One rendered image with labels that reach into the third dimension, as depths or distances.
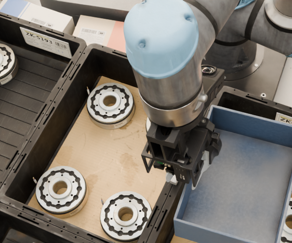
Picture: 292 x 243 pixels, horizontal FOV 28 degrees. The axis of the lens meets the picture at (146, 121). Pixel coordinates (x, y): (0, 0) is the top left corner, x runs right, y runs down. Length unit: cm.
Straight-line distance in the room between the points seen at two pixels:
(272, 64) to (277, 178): 56
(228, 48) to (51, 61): 42
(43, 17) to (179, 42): 99
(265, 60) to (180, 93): 85
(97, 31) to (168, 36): 93
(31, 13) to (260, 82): 61
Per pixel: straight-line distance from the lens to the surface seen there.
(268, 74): 145
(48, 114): 120
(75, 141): 127
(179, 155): 74
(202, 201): 92
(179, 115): 67
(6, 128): 133
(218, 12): 64
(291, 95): 147
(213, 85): 77
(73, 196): 118
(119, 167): 123
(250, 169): 95
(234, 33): 133
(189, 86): 63
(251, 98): 120
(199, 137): 75
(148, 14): 59
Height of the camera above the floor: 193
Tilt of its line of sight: 60 degrees down
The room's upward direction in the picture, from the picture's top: 8 degrees counter-clockwise
